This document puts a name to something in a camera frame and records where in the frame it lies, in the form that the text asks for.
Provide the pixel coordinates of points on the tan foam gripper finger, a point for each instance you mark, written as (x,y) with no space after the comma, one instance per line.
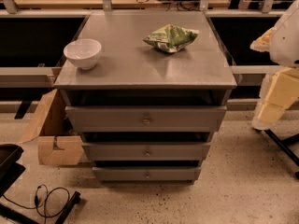
(278,92)

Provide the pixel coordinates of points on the grey bottom drawer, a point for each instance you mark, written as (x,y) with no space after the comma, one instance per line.
(146,174)

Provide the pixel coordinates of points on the grey drawer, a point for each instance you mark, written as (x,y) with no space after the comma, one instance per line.
(146,151)
(146,174)
(91,119)

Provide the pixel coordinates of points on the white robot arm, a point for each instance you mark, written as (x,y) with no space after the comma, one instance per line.
(282,40)

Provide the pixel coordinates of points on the grey drawer cabinet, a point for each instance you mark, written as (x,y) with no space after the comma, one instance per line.
(132,73)

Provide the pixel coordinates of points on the grey middle drawer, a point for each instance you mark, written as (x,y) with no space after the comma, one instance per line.
(146,151)

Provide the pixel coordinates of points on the grey top drawer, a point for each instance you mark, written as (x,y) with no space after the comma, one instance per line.
(91,119)

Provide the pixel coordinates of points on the black stand leg right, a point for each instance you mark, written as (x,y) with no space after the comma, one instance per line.
(284,144)

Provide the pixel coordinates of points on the black stand leg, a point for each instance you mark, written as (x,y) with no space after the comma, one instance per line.
(284,144)
(19,218)

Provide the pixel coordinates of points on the green chip bag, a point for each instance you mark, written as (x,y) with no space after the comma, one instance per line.
(171,38)

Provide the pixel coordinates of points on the white bowl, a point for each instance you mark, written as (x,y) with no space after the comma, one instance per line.
(83,53)

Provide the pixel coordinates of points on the black tray bin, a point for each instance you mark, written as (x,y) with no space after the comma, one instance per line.
(10,170)

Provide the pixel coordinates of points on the black stand leg left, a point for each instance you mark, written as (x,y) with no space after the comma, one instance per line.
(19,218)

